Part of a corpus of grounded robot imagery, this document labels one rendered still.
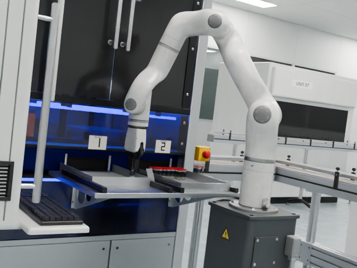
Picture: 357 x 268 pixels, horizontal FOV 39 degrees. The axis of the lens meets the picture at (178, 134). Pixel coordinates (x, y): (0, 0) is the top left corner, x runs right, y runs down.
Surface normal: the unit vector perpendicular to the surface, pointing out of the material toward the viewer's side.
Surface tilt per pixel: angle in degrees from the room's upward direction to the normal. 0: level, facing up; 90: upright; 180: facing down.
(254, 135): 125
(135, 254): 90
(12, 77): 90
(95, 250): 90
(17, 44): 90
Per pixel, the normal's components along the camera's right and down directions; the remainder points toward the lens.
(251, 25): 0.55, 0.11
